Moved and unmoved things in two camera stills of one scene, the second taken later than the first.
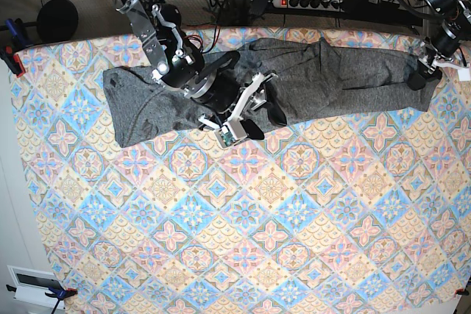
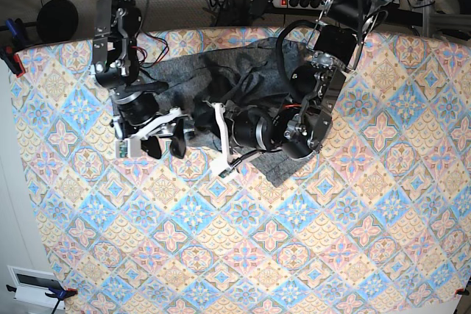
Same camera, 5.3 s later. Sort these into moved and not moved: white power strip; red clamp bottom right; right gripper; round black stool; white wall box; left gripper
Moved: left gripper; right gripper
Not moved: round black stool; white wall box; red clamp bottom right; white power strip
